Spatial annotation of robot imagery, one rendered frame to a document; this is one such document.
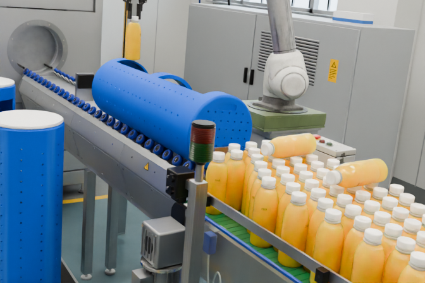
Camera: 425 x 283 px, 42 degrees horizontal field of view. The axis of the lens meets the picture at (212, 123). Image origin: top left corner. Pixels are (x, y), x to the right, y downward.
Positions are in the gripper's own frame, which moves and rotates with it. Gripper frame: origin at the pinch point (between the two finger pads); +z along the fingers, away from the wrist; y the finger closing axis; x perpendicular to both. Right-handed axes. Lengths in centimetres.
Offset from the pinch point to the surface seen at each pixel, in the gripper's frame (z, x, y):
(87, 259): 134, -23, 10
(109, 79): 30.1, 5.4, 13.5
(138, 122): 42, 37, 14
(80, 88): 47, -54, 4
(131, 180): 69, 31, 13
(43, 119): 42, 22, 48
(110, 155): 63, 14, 15
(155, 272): 73, 97, 37
